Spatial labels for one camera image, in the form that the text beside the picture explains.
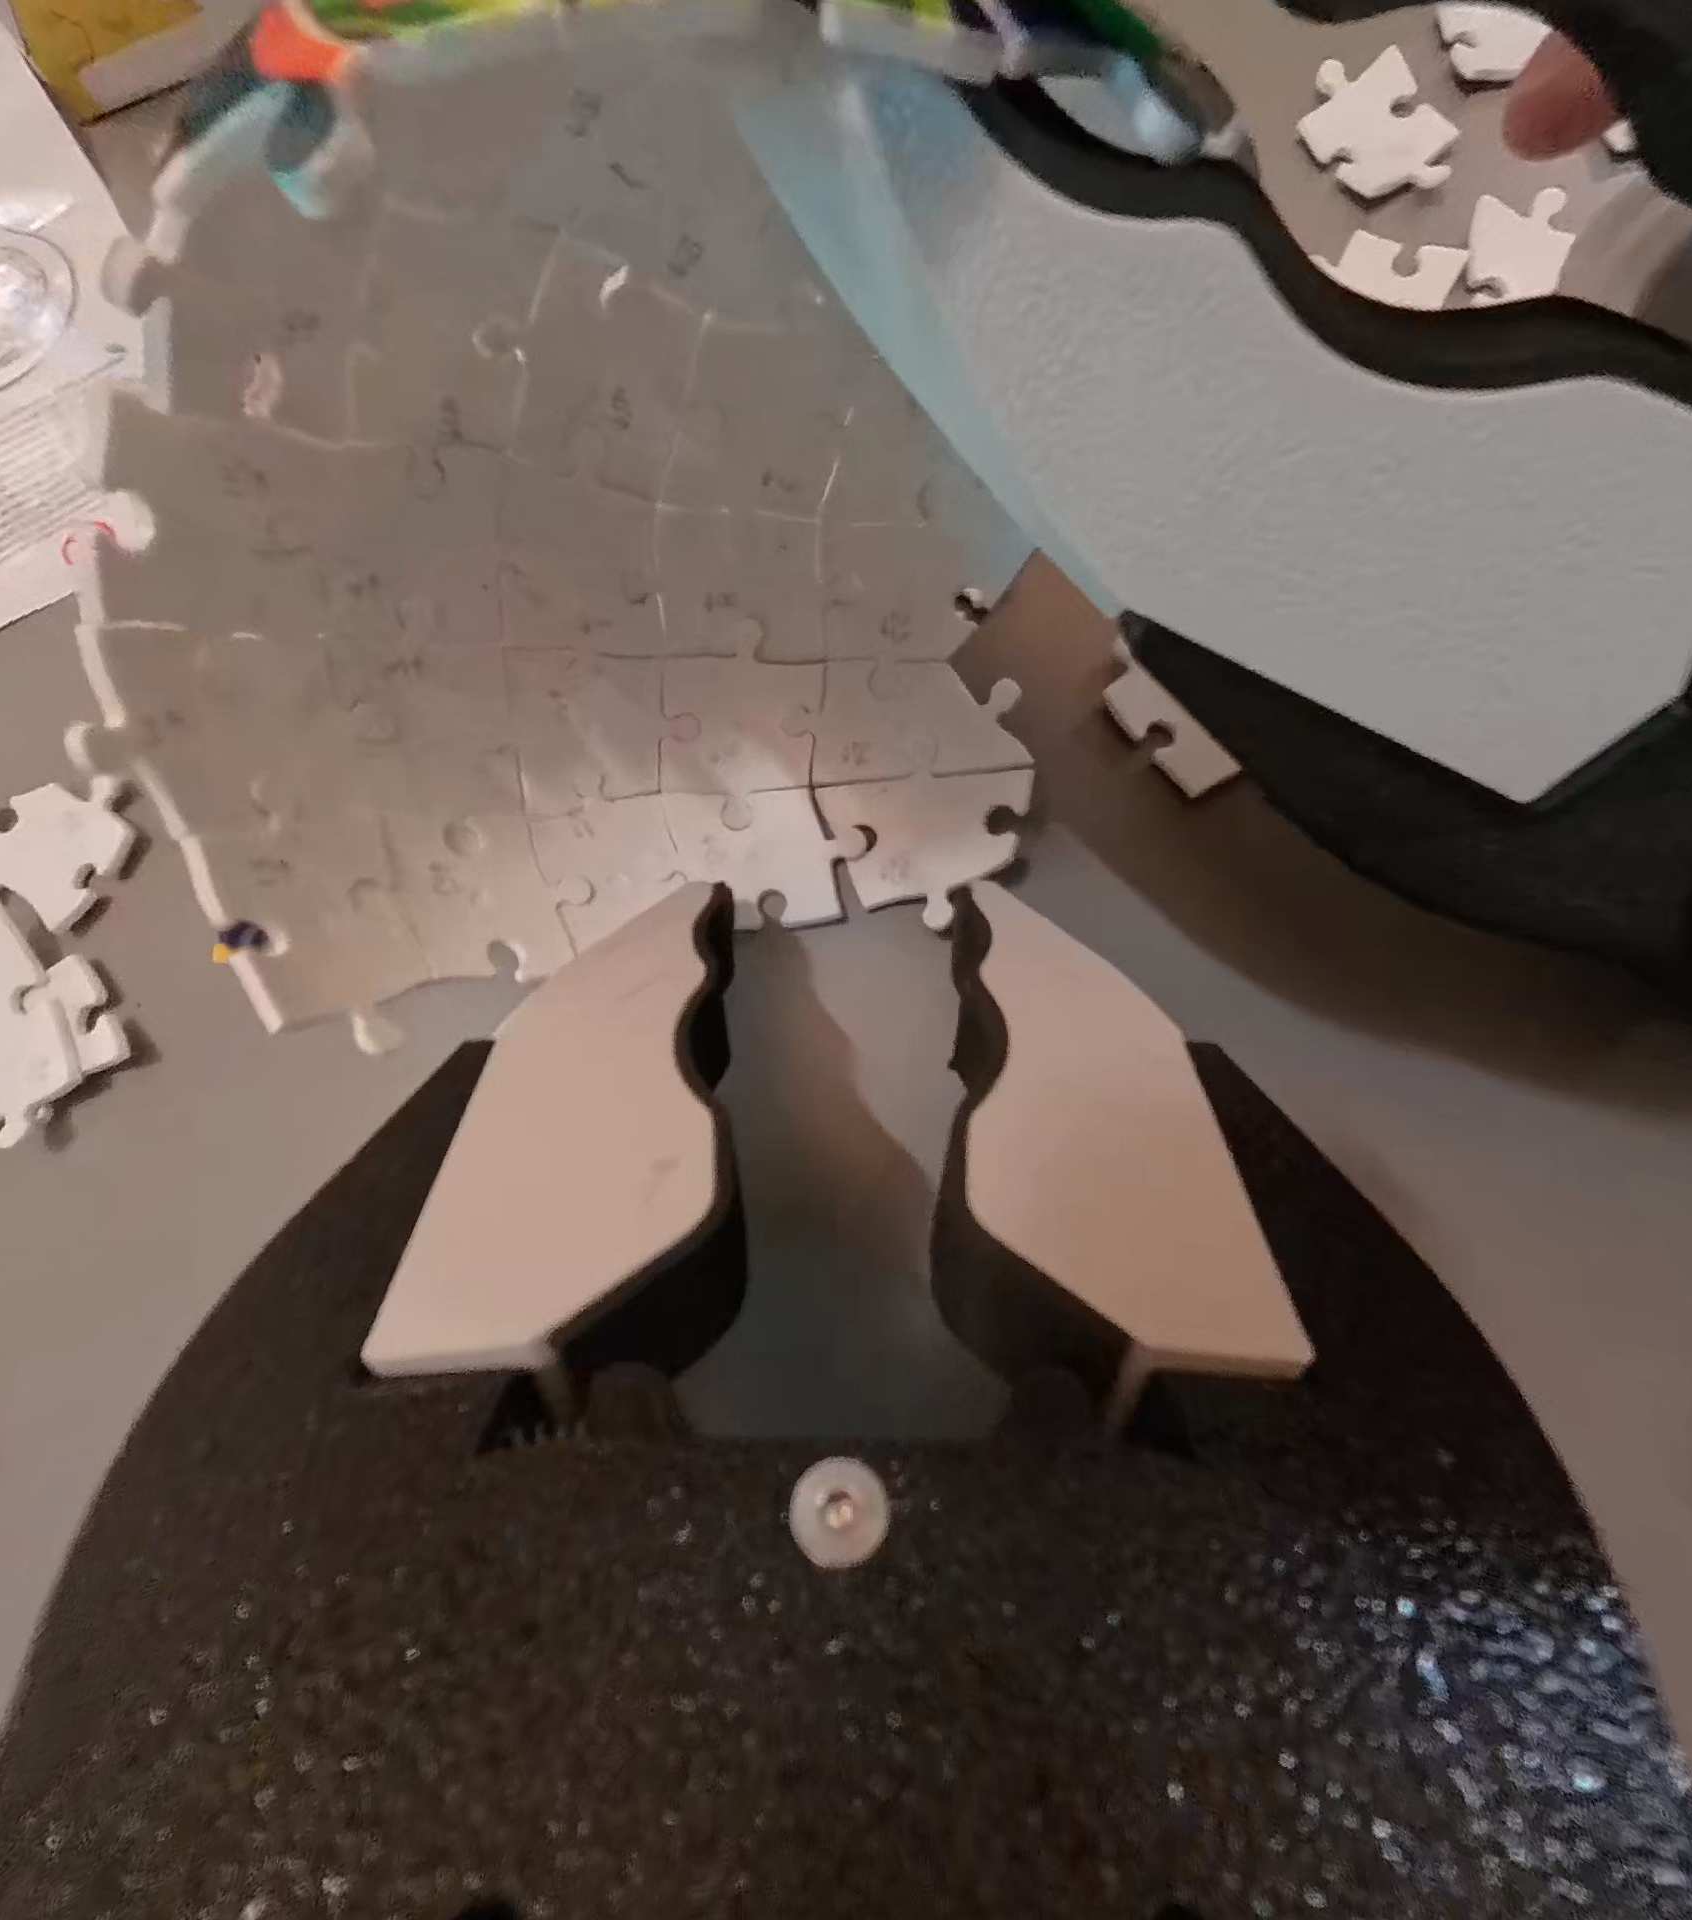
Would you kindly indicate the blue puzzle box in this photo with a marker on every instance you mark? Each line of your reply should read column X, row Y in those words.
column 111, row 59

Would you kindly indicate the person's right hand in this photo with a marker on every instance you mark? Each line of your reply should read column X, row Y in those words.
column 1555, row 99

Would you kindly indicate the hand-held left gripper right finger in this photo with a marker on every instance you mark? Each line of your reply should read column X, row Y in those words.
column 1134, row 1203

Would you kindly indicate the partly built puzzle ball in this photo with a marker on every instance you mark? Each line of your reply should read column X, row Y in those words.
column 517, row 571

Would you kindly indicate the white puzzle piece cluster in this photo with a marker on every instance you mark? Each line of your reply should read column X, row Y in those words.
column 30, row 850
column 14, row 1038

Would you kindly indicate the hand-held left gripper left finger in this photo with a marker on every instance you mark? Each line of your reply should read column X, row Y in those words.
column 563, row 1184

